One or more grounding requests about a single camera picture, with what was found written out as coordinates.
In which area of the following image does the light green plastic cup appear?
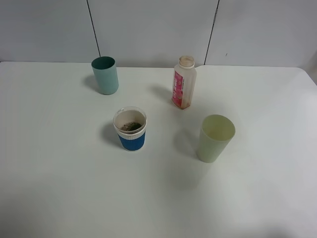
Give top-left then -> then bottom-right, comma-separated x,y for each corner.
197,115 -> 236,163

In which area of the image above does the glass cup with blue sleeve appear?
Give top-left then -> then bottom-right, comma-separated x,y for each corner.
113,106 -> 147,151

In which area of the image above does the teal plastic cup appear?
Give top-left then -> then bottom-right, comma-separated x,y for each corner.
91,57 -> 119,95

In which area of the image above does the drink bottle with pink label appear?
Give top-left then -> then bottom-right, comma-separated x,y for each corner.
171,56 -> 197,110

